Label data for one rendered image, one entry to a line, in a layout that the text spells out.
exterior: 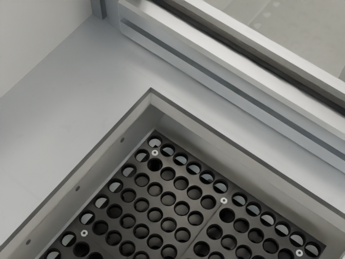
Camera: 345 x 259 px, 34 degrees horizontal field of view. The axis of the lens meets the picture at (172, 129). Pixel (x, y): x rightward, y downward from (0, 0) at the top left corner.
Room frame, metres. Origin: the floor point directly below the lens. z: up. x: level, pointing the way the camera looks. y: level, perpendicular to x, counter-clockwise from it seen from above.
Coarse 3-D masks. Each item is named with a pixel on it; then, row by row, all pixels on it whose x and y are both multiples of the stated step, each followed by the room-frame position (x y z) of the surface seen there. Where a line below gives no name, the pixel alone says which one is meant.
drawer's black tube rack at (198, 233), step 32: (128, 160) 0.22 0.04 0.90; (160, 160) 0.22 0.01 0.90; (128, 192) 0.20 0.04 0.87; (160, 192) 0.20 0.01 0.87; (192, 192) 0.21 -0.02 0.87; (96, 224) 0.16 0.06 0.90; (128, 224) 0.17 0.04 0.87; (160, 224) 0.16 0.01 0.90; (192, 224) 0.18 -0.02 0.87; (224, 224) 0.17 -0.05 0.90; (256, 224) 0.17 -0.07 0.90; (64, 256) 0.13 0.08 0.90; (96, 256) 0.14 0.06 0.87; (128, 256) 0.14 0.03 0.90; (160, 256) 0.14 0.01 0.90; (192, 256) 0.14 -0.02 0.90; (224, 256) 0.14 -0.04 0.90; (256, 256) 0.14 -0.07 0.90; (288, 256) 0.15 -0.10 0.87
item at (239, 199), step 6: (168, 150) 0.26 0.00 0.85; (180, 156) 0.25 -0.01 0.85; (192, 168) 0.24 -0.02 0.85; (198, 168) 0.24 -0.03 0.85; (204, 174) 0.23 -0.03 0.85; (210, 180) 0.23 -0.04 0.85; (216, 186) 0.22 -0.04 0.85; (222, 186) 0.22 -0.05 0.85; (234, 198) 0.21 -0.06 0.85; (240, 198) 0.21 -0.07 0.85; (252, 210) 0.20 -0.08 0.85; (258, 210) 0.20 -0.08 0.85
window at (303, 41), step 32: (192, 0) 0.30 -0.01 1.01; (224, 0) 0.29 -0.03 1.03; (256, 0) 0.27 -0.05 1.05; (288, 0) 0.26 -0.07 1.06; (320, 0) 0.25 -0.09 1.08; (224, 32) 0.28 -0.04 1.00; (256, 32) 0.27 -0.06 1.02; (288, 32) 0.26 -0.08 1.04; (320, 32) 0.24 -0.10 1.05; (288, 64) 0.25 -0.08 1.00; (320, 64) 0.24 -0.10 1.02
